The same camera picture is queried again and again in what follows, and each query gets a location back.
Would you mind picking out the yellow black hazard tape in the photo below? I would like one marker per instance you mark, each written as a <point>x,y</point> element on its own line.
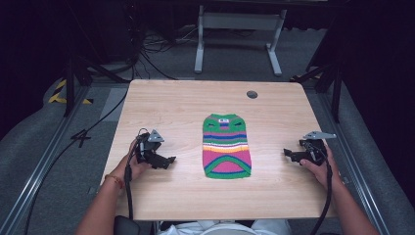
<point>58,93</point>

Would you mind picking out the person's left hand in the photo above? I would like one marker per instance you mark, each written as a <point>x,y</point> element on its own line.
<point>138,169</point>

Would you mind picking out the white metal table frame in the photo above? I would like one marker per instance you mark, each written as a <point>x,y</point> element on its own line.
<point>239,21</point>

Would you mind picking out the black metal stand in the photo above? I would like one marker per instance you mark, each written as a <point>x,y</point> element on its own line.
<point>336,91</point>
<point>69,88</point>

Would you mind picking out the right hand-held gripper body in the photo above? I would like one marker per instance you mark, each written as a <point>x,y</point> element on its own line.
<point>313,149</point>

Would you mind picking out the black curtain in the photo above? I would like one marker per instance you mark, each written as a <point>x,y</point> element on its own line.
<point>381,81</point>
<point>26,49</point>

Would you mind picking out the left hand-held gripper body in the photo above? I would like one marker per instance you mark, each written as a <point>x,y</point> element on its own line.
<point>148,150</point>

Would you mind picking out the grey round table grommet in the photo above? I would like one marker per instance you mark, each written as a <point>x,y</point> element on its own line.
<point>252,94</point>

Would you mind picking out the person's right hand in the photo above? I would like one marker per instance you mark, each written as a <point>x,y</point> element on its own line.
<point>323,169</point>

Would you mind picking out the black tape floor mark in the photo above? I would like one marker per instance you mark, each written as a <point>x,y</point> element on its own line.
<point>80,137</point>

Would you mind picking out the striped knitted pet sweater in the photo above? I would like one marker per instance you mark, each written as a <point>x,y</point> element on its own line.
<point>226,147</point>

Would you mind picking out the black chair armrest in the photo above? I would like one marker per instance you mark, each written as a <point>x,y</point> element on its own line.
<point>125,225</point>

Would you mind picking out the person's white trousers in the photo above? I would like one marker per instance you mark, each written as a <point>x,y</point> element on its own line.
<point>225,227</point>

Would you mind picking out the grey metal floor rail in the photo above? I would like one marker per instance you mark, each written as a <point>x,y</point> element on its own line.
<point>352,163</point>
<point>42,163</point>

